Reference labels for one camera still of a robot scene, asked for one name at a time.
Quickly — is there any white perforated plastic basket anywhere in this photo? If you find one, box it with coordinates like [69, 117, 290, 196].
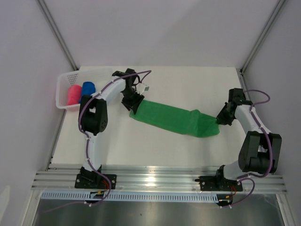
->
[55, 67, 113, 113]

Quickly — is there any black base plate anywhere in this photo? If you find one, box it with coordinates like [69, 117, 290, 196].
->
[194, 176, 243, 192]
[74, 174, 109, 190]

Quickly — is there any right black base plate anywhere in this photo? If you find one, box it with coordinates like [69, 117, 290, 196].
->
[194, 176, 243, 192]

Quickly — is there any left aluminium frame post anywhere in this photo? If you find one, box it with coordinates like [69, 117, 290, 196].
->
[35, 0, 79, 71]

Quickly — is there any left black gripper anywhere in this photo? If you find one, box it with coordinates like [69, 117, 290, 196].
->
[121, 88, 144, 115]

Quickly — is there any right aluminium frame post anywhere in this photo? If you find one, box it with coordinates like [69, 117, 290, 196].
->
[239, 0, 289, 73]

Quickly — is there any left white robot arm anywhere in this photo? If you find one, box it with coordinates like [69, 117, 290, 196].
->
[75, 68, 144, 189]

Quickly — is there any green towel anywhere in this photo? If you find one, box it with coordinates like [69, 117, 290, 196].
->
[129, 100, 220, 138]

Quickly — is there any aluminium frame post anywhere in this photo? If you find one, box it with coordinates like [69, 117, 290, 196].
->
[239, 0, 289, 73]
[35, 0, 79, 71]

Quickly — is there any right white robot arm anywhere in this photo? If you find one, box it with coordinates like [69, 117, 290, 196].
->
[214, 88, 282, 190]

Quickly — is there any red towel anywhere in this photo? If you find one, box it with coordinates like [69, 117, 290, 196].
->
[67, 84, 82, 105]

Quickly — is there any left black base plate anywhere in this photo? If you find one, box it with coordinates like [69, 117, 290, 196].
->
[74, 174, 109, 190]

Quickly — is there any white slotted cable duct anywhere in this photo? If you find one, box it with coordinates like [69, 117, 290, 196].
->
[41, 190, 218, 203]

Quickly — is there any blue towel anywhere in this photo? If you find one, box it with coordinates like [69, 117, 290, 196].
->
[79, 81, 96, 104]

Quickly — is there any aluminium mounting rail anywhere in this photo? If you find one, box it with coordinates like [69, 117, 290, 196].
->
[32, 165, 289, 195]

